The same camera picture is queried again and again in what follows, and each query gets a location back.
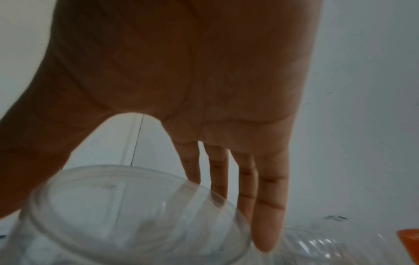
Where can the person's right hand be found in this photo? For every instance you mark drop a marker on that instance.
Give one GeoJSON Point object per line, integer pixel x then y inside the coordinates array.
{"type": "Point", "coordinates": [180, 64]}

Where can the group of transparent plastic jars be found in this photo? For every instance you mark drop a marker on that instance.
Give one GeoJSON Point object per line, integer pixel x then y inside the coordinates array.
{"type": "Point", "coordinates": [311, 245]}

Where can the large orange lid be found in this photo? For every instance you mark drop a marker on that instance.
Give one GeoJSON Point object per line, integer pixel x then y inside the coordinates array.
{"type": "Point", "coordinates": [409, 243]}

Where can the large transparent jar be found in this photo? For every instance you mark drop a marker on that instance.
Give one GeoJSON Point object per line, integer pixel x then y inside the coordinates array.
{"type": "Point", "coordinates": [114, 207]}

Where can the white panelled door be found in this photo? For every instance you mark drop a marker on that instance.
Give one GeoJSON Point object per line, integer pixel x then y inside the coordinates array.
{"type": "Point", "coordinates": [131, 139]}

